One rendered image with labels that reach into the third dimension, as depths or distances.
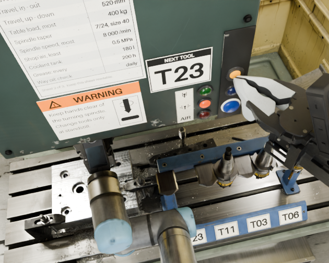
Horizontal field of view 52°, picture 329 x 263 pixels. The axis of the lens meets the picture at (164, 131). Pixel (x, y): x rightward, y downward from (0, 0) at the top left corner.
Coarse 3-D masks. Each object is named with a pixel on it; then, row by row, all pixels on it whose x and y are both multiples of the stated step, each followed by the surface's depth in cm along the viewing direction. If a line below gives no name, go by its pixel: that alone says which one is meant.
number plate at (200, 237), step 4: (204, 228) 111; (200, 232) 111; (204, 232) 111; (196, 236) 111; (200, 236) 111; (204, 236) 111; (192, 240) 111; (196, 240) 111; (200, 240) 111; (204, 240) 112; (192, 244) 111
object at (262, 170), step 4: (256, 156) 94; (252, 160) 93; (256, 164) 92; (272, 164) 92; (256, 168) 92; (260, 168) 92; (264, 168) 92; (268, 168) 93; (272, 168) 92; (260, 172) 93; (264, 172) 93
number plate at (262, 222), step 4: (256, 216) 111; (260, 216) 111; (264, 216) 112; (268, 216) 112; (248, 220) 111; (252, 220) 111; (256, 220) 112; (260, 220) 112; (264, 220) 112; (268, 220) 112; (248, 224) 112; (252, 224) 112; (256, 224) 112; (260, 224) 112; (264, 224) 112; (268, 224) 113; (248, 228) 112; (252, 228) 112; (256, 228) 112; (260, 228) 113; (264, 228) 113
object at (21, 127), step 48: (144, 0) 40; (192, 0) 42; (240, 0) 43; (0, 48) 42; (144, 48) 46; (192, 48) 48; (0, 96) 48; (144, 96) 54; (0, 144) 57; (48, 144) 59
